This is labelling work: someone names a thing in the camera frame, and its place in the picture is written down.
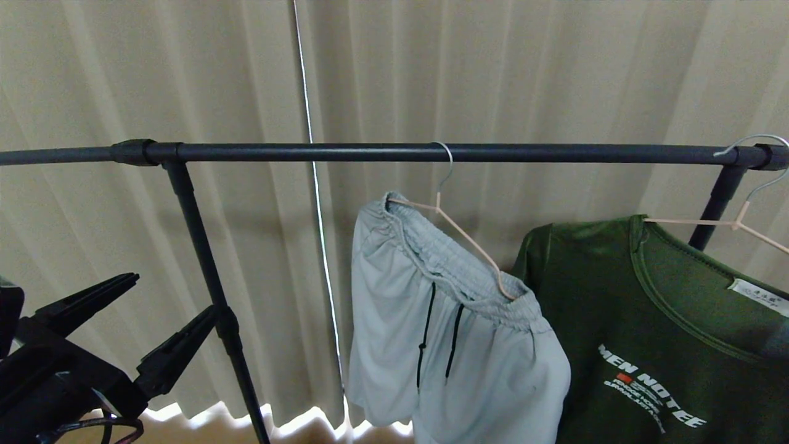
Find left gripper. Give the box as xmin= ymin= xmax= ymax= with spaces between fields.
xmin=0 ymin=273 xmax=220 ymax=444

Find pale grey shorts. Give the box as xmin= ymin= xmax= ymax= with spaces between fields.
xmin=346 ymin=191 xmax=572 ymax=444

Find pink clothes hanger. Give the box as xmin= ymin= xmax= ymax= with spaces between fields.
xmin=387 ymin=142 xmax=517 ymax=302
xmin=644 ymin=134 xmax=789 ymax=255

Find green garment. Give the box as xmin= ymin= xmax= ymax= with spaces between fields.
xmin=510 ymin=215 xmax=789 ymax=444

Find black clothes rack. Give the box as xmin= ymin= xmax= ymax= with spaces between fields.
xmin=0 ymin=139 xmax=789 ymax=444

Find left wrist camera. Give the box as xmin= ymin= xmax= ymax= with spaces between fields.
xmin=0 ymin=277 xmax=25 ymax=358

